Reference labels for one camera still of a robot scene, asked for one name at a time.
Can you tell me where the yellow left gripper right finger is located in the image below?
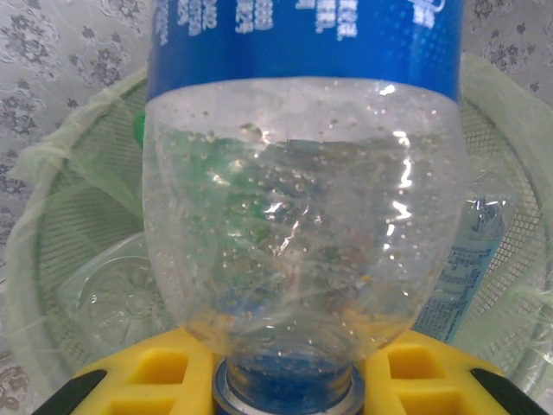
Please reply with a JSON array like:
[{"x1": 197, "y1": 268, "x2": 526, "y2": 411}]
[{"x1": 362, "y1": 328, "x2": 553, "y2": 415}]

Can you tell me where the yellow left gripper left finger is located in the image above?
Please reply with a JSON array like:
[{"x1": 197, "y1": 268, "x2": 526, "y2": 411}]
[{"x1": 32, "y1": 326, "x2": 217, "y2": 415}]

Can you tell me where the clear bottle light blue label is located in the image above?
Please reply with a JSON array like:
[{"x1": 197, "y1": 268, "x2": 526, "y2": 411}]
[{"x1": 425, "y1": 196, "x2": 509, "y2": 345}]

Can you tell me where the clear bottle royal blue label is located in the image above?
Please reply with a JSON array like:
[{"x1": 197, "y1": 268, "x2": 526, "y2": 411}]
[{"x1": 141, "y1": 0, "x2": 470, "y2": 415}]

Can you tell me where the green plastic soda bottle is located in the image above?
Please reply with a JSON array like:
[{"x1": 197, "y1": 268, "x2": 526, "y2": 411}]
[{"x1": 130, "y1": 110, "x2": 150, "y2": 148}]

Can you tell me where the green mesh waste bin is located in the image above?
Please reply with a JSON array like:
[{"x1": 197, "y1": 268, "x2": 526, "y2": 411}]
[{"x1": 0, "y1": 51, "x2": 553, "y2": 415}]

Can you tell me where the clear empty plastic bottle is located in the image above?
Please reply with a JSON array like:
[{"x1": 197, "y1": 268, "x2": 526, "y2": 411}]
[{"x1": 55, "y1": 233, "x2": 178, "y2": 360}]

